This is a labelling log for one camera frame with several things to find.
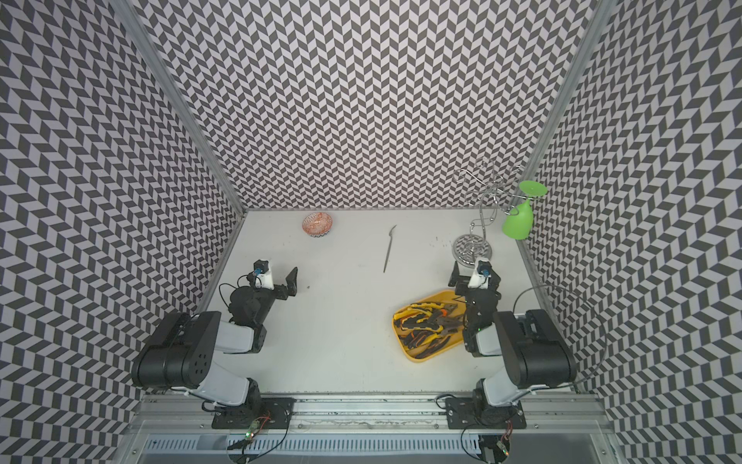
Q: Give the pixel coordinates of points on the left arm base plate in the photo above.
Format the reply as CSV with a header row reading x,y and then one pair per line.
x,y
277,411

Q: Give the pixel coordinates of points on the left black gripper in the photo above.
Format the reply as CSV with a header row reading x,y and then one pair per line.
x,y
291,286

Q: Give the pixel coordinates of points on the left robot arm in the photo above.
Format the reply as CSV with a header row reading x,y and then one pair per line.
x,y
179,356

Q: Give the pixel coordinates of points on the silver metal fork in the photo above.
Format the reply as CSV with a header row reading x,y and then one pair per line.
x,y
389,247

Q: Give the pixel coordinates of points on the green plastic goblet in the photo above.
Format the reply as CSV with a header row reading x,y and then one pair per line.
x,y
520,218

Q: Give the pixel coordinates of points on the orange patterned small bowl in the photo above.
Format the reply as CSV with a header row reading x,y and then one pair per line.
x,y
317,225

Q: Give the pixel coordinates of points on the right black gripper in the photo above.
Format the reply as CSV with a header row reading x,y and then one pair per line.
x,y
463,281

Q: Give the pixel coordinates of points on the aluminium front rail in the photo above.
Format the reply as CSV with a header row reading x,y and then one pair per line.
x,y
545,412

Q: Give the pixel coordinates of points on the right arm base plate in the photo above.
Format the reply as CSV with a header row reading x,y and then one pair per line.
x,y
463,412

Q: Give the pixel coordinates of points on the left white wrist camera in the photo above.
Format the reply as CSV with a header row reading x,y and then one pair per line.
x,y
262,275

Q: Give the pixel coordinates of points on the chrome wire cup stand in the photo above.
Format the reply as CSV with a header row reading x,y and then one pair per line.
x,y
495,196

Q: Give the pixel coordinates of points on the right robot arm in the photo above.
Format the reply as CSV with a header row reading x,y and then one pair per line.
x,y
535,355

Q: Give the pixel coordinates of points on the yellow combination pliers in box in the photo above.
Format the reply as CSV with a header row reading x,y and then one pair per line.
x,y
432,316

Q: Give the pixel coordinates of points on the orange cutter pliers in box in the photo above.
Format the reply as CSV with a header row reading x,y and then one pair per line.
x,y
421,345

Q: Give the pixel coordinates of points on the yellow plastic storage box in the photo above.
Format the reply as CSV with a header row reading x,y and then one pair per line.
x,y
448,297

